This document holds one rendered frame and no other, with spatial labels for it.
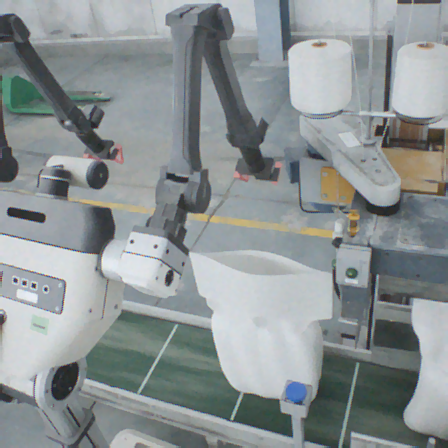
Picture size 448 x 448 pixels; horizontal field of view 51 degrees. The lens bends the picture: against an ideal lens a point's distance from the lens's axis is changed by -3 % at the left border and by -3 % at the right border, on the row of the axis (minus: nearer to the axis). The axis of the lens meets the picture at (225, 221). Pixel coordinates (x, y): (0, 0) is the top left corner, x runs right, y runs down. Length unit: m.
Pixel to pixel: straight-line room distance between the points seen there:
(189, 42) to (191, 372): 1.48
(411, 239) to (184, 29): 0.69
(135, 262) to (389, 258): 0.59
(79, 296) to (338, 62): 0.82
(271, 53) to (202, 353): 4.60
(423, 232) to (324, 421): 0.99
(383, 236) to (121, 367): 1.42
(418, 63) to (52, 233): 0.91
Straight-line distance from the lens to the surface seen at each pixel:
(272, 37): 6.14
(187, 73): 1.02
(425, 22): 1.44
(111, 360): 2.29
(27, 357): 1.15
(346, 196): 1.56
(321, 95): 1.28
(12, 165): 1.43
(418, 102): 1.27
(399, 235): 1.20
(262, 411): 2.00
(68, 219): 1.05
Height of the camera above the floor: 2.09
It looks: 37 degrees down
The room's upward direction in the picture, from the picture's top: 10 degrees counter-clockwise
